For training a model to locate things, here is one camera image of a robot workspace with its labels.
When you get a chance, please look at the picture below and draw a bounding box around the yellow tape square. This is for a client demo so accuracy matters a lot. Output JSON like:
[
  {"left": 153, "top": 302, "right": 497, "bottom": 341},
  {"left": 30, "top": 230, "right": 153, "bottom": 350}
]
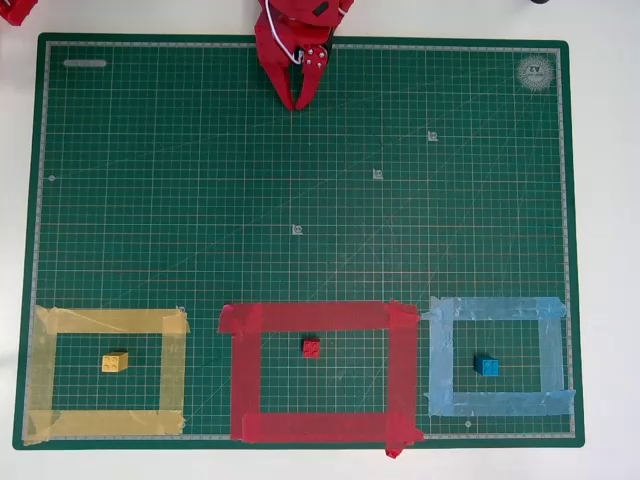
[{"left": 22, "top": 305, "right": 191, "bottom": 447}]

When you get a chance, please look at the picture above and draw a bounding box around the blue cube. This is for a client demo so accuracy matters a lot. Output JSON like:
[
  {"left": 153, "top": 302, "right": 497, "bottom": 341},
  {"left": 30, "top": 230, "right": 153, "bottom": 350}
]
[{"left": 473, "top": 353, "right": 500, "bottom": 377}]

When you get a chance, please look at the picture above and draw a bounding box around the blue tape square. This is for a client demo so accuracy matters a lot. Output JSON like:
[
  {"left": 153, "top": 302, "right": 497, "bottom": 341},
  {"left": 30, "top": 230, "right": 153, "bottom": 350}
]
[{"left": 419, "top": 295, "right": 577, "bottom": 417}]

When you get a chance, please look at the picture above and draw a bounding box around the red leader arm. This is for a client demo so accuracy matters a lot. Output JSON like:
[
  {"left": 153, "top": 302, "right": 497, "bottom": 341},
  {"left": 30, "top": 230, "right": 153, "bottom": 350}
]
[{"left": 0, "top": 0, "right": 39, "bottom": 27}]

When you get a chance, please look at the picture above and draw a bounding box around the red tape square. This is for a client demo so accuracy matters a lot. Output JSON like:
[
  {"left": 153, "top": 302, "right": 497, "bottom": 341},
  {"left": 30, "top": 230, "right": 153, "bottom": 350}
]
[{"left": 217, "top": 298, "right": 425, "bottom": 460}]

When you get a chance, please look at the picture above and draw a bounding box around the green cutting mat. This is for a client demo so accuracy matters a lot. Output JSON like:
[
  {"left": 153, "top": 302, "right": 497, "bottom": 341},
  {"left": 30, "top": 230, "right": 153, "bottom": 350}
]
[{"left": 12, "top": 32, "right": 586, "bottom": 451}]

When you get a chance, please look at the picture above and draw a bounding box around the white servo cable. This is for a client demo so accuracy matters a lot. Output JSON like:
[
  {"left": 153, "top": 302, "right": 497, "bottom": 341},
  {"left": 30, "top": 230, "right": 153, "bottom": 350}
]
[{"left": 264, "top": 0, "right": 304, "bottom": 65}]

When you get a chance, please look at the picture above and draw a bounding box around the yellow cube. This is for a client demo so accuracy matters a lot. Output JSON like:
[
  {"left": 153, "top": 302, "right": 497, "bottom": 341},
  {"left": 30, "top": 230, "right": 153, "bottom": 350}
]
[{"left": 101, "top": 351, "right": 129, "bottom": 374}]

